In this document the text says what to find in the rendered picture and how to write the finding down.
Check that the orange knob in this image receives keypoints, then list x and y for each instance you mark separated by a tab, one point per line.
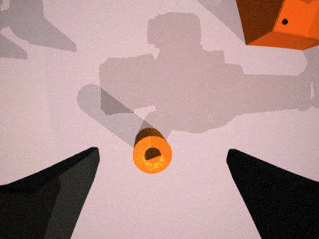
152	152

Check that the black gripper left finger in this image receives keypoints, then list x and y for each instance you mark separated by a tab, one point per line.
47	204

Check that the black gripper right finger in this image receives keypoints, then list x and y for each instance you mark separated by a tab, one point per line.
283	205

